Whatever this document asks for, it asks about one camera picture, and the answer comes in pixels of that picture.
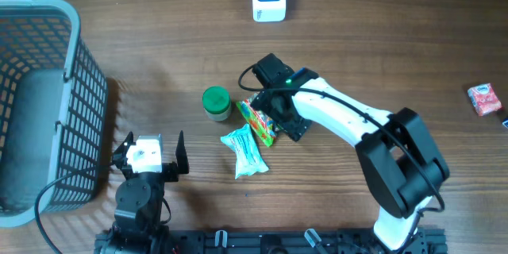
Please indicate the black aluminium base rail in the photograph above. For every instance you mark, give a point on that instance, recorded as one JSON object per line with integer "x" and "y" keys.
{"x": 340, "y": 241}

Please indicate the grey plastic mesh basket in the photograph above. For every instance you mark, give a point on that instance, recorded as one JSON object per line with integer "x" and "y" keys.
{"x": 53, "y": 108}

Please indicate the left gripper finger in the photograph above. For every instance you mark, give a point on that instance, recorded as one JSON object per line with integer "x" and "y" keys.
{"x": 181, "y": 155}
{"x": 120, "y": 159}

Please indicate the mint wet wipes pack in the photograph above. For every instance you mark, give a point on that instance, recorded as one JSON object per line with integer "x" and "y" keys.
{"x": 243, "y": 144}

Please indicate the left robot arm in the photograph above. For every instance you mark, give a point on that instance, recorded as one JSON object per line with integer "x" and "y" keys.
{"x": 138, "y": 226}

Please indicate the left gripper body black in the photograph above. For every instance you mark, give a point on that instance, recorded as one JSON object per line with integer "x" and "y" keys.
{"x": 170, "y": 173}

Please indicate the green lid plastic jar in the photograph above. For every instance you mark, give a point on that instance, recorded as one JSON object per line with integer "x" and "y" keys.
{"x": 217, "y": 103}

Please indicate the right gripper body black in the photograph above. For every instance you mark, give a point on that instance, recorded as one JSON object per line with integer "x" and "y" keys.
{"x": 287, "y": 121}

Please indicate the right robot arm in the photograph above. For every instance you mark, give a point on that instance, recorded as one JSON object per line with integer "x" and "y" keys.
{"x": 401, "y": 163}

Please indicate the green Haribo candy bag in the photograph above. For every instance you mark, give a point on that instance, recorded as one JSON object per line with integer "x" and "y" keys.
{"x": 262, "y": 125}

